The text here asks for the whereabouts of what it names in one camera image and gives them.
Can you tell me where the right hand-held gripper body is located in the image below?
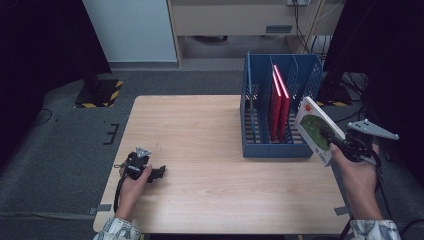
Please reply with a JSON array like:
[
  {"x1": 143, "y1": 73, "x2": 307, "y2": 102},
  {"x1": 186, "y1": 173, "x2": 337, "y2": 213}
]
[{"x1": 338, "y1": 119, "x2": 400, "y2": 163}]

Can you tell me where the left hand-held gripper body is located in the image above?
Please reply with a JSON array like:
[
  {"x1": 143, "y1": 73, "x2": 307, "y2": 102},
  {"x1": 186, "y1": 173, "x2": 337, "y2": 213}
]
[{"x1": 125, "y1": 146, "x2": 153, "y2": 181}]

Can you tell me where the white book with green leaf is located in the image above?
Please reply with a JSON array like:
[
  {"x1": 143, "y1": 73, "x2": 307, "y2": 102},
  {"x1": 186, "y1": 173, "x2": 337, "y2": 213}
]
[{"x1": 293, "y1": 96, "x2": 346, "y2": 168}]

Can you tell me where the red illustrated book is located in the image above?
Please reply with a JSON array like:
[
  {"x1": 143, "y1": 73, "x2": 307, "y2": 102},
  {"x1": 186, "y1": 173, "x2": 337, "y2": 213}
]
[
  {"x1": 269, "y1": 71, "x2": 283, "y2": 143},
  {"x1": 273, "y1": 64, "x2": 292, "y2": 144}
]

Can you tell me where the blue plastic file rack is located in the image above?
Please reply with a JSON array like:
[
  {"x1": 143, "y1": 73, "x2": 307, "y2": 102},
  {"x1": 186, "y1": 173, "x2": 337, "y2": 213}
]
[{"x1": 239, "y1": 53, "x2": 324, "y2": 159}]

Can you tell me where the blue picture book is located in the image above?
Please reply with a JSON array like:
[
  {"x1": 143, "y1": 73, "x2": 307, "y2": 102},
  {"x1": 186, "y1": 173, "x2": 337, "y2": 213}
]
[{"x1": 245, "y1": 52, "x2": 256, "y2": 141}]

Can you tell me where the person's left hand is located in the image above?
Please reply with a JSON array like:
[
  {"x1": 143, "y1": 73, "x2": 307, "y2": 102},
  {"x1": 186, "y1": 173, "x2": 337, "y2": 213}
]
[{"x1": 115, "y1": 162, "x2": 153, "y2": 221}]

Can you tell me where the person's right hand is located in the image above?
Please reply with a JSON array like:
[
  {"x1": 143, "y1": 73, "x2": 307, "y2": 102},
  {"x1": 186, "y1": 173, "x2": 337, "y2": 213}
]
[{"x1": 329, "y1": 142, "x2": 385, "y2": 223}]

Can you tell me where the black striped stand base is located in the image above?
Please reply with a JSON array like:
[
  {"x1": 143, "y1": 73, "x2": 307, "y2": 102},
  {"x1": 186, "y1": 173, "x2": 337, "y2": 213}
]
[
  {"x1": 314, "y1": 71, "x2": 353, "y2": 108},
  {"x1": 73, "y1": 78, "x2": 124, "y2": 109}
]

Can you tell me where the dark curtain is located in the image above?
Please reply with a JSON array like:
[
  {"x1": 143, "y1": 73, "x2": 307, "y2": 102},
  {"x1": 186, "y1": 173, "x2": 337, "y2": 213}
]
[
  {"x1": 323, "y1": 0, "x2": 424, "y2": 188},
  {"x1": 0, "y1": 0, "x2": 112, "y2": 168}
]

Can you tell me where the grey label plate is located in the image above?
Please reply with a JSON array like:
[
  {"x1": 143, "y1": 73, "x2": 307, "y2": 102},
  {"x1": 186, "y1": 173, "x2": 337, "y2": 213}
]
[{"x1": 265, "y1": 24, "x2": 293, "y2": 34}]

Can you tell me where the white cabinet panel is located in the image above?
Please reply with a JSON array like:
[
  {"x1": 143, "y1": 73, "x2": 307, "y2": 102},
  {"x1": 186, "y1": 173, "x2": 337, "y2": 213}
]
[{"x1": 81, "y1": 0, "x2": 178, "y2": 63}]

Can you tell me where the beige wooden desk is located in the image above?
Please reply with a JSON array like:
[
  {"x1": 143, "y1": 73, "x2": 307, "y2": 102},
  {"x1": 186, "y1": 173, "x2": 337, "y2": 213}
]
[{"x1": 166, "y1": 0, "x2": 344, "y2": 68}]

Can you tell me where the left hand-held gripper cable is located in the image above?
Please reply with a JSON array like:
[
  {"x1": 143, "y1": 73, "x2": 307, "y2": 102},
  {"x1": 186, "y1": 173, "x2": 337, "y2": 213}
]
[{"x1": 113, "y1": 173, "x2": 129, "y2": 214}]

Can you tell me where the hand-held gripper cable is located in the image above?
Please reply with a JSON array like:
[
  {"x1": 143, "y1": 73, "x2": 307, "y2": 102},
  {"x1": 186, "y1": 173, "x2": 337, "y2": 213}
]
[
  {"x1": 113, "y1": 173, "x2": 129, "y2": 214},
  {"x1": 339, "y1": 156, "x2": 396, "y2": 240}
]

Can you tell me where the black cable bundle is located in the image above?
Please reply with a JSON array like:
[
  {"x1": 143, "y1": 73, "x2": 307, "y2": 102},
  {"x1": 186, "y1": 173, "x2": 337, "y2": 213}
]
[{"x1": 339, "y1": 71, "x2": 369, "y2": 98}]

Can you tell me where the right hand-held gripper cable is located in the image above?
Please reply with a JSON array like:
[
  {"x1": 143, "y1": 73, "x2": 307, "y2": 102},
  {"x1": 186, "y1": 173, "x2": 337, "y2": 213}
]
[{"x1": 339, "y1": 156, "x2": 396, "y2": 240}]

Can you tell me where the black cable at corner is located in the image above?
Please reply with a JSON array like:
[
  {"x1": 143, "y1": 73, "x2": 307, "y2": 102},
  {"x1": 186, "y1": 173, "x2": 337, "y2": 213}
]
[{"x1": 399, "y1": 218, "x2": 424, "y2": 240}]

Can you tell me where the black floor cable loop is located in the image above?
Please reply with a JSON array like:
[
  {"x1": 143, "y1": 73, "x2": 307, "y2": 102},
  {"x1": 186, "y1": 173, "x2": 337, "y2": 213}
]
[{"x1": 33, "y1": 108, "x2": 54, "y2": 127}]

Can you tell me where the pale hanging cable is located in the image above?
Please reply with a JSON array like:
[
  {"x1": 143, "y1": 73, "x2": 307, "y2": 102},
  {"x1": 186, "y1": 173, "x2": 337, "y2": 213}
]
[{"x1": 306, "y1": 0, "x2": 344, "y2": 38}]

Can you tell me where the black hanging cable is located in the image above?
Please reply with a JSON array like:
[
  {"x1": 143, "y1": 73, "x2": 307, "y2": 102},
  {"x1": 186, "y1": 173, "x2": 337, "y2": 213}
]
[{"x1": 293, "y1": 0, "x2": 314, "y2": 54}]

